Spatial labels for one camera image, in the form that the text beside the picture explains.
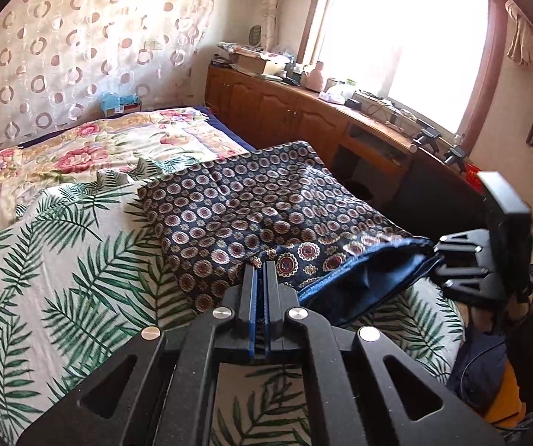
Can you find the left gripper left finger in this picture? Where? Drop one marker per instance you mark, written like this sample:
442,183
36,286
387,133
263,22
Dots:
156,389

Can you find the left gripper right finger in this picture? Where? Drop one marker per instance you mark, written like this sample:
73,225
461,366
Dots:
362,389

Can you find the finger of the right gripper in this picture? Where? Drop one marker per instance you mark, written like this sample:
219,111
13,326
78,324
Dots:
464,284
465,249

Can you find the navy patterned silk garment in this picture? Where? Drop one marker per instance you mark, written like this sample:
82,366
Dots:
281,205

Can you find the person's right hand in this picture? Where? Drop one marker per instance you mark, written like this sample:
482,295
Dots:
487,321

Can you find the long wooden cabinet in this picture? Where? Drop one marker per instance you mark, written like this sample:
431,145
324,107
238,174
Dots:
408,185

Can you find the palm leaf print sheet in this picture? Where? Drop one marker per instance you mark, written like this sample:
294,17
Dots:
82,271

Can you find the pink bottle on cabinet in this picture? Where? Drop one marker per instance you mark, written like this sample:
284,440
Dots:
314,79

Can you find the floral quilt bedspread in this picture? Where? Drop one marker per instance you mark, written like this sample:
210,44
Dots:
176,136

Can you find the cardboard box on cabinet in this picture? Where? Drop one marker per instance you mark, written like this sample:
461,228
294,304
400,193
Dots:
258,63

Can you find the blue tissue box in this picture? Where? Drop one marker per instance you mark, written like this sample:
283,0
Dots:
116,105

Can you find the sheer circle pattern curtain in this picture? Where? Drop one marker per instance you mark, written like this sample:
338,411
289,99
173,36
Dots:
59,57

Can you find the window with wooden frame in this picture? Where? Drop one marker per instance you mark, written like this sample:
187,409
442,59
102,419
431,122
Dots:
439,59

